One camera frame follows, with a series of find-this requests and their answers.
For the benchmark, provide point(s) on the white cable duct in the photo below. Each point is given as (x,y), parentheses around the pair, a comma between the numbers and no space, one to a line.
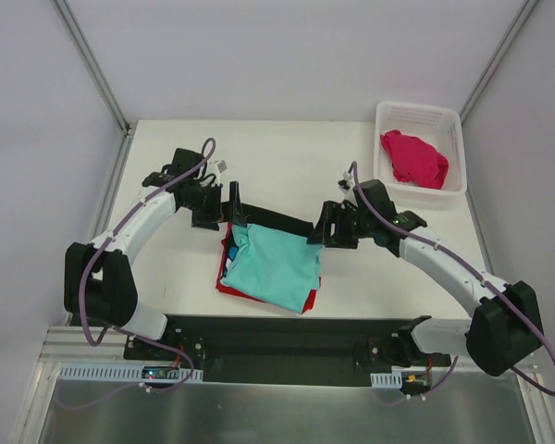
(128,373)
(391,380)

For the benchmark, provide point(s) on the left white cable duct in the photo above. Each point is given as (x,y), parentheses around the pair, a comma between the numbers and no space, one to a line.
(128,373)

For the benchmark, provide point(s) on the magenta t shirt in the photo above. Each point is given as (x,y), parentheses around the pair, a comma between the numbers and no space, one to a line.
(415,161)

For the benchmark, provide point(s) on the right white cable duct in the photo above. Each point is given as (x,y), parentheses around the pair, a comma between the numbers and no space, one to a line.
(391,380)

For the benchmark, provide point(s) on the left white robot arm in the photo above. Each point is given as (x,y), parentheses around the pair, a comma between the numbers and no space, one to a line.
(99,284)

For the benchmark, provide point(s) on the right aluminium frame post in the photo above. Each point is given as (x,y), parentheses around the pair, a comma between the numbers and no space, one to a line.
(523,15)

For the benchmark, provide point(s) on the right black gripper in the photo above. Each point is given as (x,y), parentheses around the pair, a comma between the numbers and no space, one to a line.
(340,225)

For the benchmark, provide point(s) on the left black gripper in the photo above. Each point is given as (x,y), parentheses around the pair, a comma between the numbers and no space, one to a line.
(208,206)

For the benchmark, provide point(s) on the red t shirt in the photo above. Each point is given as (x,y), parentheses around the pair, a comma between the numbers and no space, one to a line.
(310,300)

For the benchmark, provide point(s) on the left aluminium frame post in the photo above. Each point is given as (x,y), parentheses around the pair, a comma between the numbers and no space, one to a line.
(78,38)

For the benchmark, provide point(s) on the aluminium frame post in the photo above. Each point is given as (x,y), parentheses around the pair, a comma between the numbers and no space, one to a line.
(523,15)
(78,38)

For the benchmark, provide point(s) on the white plastic basket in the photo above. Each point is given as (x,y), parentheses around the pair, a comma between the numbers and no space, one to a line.
(439,126)

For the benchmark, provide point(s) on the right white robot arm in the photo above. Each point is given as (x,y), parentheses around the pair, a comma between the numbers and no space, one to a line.
(504,322)

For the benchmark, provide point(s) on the teal t shirt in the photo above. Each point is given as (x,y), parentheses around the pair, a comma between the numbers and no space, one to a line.
(272,266)

